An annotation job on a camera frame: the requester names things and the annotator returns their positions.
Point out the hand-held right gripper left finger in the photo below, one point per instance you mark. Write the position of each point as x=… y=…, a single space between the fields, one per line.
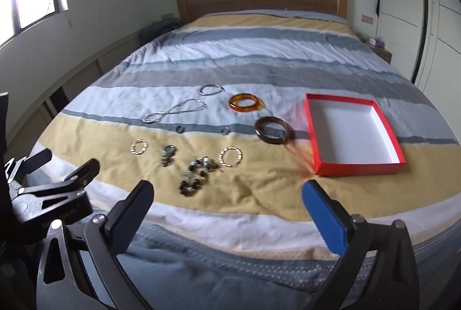
x=131 y=220

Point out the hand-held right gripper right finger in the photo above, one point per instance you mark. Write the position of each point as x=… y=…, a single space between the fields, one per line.
x=324 y=220

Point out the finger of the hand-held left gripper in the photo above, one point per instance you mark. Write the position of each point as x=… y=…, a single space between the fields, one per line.
x=36 y=160
x=84 y=171

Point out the silver wristwatch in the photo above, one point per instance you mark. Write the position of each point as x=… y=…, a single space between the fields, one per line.
x=168 y=151

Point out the red cardboard box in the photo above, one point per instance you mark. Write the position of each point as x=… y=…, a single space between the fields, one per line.
x=353 y=133

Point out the dark brown bangle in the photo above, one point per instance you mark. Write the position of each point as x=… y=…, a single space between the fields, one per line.
x=257 y=129

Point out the thin silver bangle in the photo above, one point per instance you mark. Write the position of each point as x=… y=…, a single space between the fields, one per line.
x=201 y=90

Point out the amber bangle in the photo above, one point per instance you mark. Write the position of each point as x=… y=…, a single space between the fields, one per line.
x=233 y=103

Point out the dark grey cloth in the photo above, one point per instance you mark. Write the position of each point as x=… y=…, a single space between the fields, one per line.
x=162 y=27

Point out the wooden nightstand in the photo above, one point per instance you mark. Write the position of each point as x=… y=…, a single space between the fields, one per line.
x=381 y=52

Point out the striped duvet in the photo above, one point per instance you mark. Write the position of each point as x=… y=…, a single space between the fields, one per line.
x=252 y=50

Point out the purple box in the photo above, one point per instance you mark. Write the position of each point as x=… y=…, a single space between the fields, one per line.
x=376 y=41

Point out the white wardrobe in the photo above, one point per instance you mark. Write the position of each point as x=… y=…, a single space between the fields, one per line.
x=399 y=7

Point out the beige wall socket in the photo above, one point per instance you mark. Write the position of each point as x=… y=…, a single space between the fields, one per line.
x=168 y=16
x=367 y=19

